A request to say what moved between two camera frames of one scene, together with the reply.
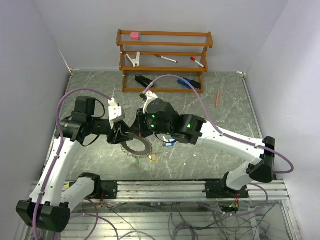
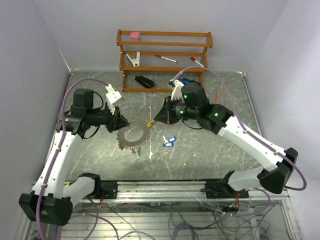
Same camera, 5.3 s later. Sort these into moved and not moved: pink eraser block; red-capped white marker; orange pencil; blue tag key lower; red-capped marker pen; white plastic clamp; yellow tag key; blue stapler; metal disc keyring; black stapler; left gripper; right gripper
Moved: yellow tag key; metal disc keyring; left gripper; right gripper
Not moved: black stapler; red-capped marker pen; orange pencil; blue tag key lower; blue stapler; white plastic clamp; pink eraser block; red-capped white marker
